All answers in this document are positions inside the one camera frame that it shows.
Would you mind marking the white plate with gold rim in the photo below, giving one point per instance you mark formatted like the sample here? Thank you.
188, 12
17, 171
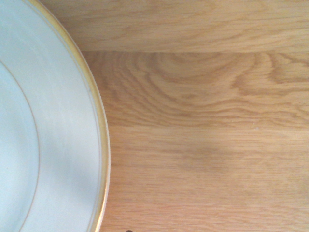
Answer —
48, 125

